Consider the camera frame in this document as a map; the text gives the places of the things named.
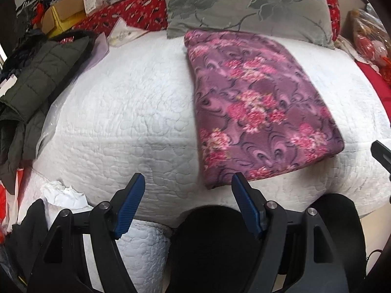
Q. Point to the person's black pants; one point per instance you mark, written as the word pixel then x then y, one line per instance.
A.
pixel 210 250

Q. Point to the plain red cloth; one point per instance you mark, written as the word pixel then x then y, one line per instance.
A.
pixel 375 82

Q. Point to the yellow box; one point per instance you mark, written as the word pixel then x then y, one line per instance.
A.
pixel 58 27

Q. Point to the white quilted bedspread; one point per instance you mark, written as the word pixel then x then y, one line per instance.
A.
pixel 122 113

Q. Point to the red patterned bed sheet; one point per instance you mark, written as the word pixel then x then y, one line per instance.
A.
pixel 137 12

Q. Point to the cardboard box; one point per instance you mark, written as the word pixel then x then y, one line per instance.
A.
pixel 70 7

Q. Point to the dark green puffer jacket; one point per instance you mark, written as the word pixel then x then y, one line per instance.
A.
pixel 39 73

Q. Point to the grey floral pillow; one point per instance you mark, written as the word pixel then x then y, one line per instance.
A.
pixel 229 9

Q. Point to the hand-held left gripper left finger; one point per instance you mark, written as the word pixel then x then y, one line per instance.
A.
pixel 129 203

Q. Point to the lilac paper sheet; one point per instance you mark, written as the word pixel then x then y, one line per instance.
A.
pixel 100 52

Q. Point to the purple floral fleece garment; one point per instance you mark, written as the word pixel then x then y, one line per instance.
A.
pixel 250 97

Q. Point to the bagged stuffed toys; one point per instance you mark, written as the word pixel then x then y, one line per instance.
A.
pixel 371 39

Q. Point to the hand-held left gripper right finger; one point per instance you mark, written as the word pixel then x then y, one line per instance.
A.
pixel 246 204

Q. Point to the black cloth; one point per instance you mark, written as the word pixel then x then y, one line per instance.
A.
pixel 29 238

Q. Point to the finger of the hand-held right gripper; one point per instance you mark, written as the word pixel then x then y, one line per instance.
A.
pixel 381 154

